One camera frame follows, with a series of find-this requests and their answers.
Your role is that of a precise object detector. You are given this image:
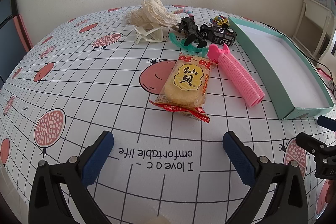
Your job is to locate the white wooden shelf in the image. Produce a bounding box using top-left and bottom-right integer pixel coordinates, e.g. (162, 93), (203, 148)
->
(291, 0), (336, 62)

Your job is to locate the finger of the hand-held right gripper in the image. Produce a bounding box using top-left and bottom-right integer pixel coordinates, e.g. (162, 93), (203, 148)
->
(296, 132), (336, 159)
(317, 115), (336, 132)

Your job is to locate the white hair claw clip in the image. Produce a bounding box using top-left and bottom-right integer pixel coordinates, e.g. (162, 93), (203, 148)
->
(133, 23), (164, 45)

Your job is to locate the black cable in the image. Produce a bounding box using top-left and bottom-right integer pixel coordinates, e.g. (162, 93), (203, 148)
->
(262, 22), (336, 94)

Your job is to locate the pink hair roller clip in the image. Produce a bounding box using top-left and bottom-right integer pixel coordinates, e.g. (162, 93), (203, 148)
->
(207, 44), (265, 108)

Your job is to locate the rice cracker snack packet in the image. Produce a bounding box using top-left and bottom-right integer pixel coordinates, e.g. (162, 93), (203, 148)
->
(149, 54), (212, 124)

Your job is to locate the colourful block toy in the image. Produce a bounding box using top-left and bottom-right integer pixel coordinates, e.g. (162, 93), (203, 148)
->
(210, 15), (231, 29)

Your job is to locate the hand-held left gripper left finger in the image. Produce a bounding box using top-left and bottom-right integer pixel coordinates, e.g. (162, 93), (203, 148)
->
(28, 131), (114, 224)

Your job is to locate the pastel hair tie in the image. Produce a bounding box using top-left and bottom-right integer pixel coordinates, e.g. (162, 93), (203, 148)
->
(172, 9), (193, 19)

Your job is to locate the black toy car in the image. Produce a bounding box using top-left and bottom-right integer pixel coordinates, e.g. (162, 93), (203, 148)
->
(199, 22), (237, 46)

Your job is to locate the teal cardboard box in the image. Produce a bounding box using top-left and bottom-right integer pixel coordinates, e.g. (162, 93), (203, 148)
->
(227, 17), (335, 120)

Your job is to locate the pink wooden frame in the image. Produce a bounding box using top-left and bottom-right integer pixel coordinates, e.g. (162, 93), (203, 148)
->
(14, 14), (33, 52)

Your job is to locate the cream lace cloth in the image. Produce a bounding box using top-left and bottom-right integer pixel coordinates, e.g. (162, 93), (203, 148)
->
(123, 0), (181, 29)

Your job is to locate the black toy figure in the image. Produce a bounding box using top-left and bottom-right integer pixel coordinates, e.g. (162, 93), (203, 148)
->
(176, 17), (208, 48)

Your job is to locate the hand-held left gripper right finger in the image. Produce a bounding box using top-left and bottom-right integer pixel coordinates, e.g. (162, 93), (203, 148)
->
(223, 131), (309, 224)

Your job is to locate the grid fruit print bedsheet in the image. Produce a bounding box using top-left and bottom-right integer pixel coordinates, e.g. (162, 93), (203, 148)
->
(0, 5), (336, 224)

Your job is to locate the green hair claw clip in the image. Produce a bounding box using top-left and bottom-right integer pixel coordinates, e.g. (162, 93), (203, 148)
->
(168, 32), (210, 56)

